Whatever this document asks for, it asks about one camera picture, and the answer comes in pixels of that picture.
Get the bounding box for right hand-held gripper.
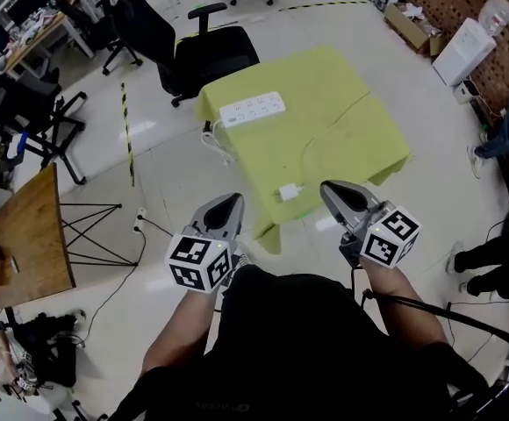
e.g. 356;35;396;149
319;180;422;269

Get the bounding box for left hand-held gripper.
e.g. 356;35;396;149
165;192;246;296

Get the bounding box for white charger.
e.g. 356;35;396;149
277;183;307;203

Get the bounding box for white power strip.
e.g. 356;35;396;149
219;90;287;130

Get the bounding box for person's right forearm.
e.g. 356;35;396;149
359;256;451;350

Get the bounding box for person's left forearm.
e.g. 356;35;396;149
140;278;238;379

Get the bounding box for table with green cloth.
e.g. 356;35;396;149
194;45;414;254

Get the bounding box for white floor socket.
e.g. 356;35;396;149
132;207;148;235

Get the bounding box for yellow black floor tape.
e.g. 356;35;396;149
119;82;136;188
277;0;370;13

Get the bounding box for person's black clothed body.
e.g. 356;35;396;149
109;263;489;421

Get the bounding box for large black office chair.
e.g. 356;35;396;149
104;0;261;109

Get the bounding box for small white device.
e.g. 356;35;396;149
453;79;480;106

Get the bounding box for open cardboard box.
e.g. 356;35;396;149
383;2;448;57

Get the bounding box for white box appliance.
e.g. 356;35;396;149
432;17;498;88

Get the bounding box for black bag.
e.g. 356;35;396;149
11;311;88;389

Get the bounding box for black mesh office chair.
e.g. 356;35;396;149
0;68;89;187

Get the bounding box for cluttered wooden desk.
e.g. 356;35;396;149
0;9;97;82

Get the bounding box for black monitor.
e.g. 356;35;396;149
5;0;50;26

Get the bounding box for white power strip cable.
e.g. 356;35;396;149
200;119;239;167

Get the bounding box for thin black floor cable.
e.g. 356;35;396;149
81;216;176;348

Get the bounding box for thick black gripper cable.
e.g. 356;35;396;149
348;264;509;414

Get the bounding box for wooden table with wire legs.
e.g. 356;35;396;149
0;162;140;310

